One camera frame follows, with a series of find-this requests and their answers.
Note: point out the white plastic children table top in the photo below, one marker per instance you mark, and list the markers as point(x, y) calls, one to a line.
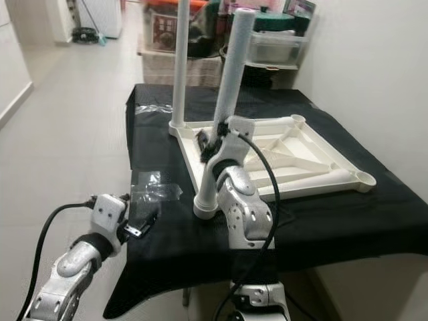
point(301, 150)

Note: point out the clear tape patch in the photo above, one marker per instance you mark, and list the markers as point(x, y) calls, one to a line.
point(154, 190)

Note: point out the black wok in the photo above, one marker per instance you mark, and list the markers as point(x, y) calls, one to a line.
point(271, 75)

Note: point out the black plastic bag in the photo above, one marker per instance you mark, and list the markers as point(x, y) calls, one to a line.
point(204, 33)

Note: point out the clear plastic storage box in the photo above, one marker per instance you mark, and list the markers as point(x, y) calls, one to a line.
point(277, 48)

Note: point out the dark green round lid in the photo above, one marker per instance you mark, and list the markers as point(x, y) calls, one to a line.
point(274, 21)

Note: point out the teal head broom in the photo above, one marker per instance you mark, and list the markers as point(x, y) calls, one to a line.
point(101, 40)

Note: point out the pink plastic container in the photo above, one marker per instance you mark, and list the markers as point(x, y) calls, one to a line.
point(267, 7)

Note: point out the black tablecloth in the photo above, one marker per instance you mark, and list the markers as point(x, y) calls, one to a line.
point(341, 227)

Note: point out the white refrigerator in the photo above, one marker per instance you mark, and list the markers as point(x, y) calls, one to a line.
point(107, 17)

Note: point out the dark printed box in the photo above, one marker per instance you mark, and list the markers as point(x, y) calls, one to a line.
point(299, 8)

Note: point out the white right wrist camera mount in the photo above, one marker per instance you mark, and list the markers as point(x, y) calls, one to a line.
point(237, 140)

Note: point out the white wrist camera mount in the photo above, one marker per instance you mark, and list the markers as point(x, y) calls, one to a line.
point(110, 212)
point(237, 140)

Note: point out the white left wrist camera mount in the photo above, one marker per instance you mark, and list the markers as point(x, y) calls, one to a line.
point(110, 212)

